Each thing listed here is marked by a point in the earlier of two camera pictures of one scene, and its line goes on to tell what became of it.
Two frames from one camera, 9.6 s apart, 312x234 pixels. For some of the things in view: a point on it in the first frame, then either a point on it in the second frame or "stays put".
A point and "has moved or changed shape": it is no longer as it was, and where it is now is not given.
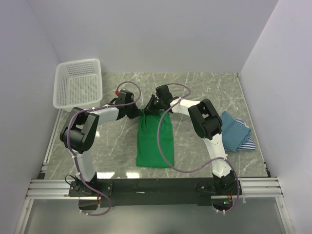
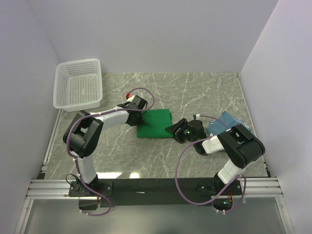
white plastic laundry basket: (77, 84) stays put
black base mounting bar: (154, 192) stays put
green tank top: (147, 153) has moved or changed shape
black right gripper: (149, 103) to (184, 124)
